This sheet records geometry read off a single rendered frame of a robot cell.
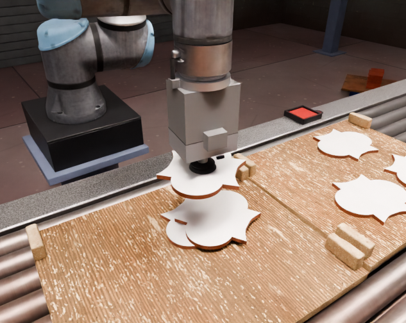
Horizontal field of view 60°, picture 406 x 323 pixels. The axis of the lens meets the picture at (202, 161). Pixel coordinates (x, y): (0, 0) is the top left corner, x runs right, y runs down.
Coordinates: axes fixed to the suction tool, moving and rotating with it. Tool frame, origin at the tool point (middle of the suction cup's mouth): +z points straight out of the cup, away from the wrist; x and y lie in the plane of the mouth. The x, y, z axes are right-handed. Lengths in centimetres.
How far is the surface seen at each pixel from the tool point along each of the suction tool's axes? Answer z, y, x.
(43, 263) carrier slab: 9.6, -25.7, 1.9
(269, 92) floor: 104, 203, 242
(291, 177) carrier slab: 9.7, 22.1, 3.2
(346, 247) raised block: 6.9, 14.6, -17.8
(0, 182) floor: 104, -55, 188
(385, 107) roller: 12, 74, 22
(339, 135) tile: 8.8, 43.4, 11.2
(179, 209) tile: 8.8, -2.9, 3.2
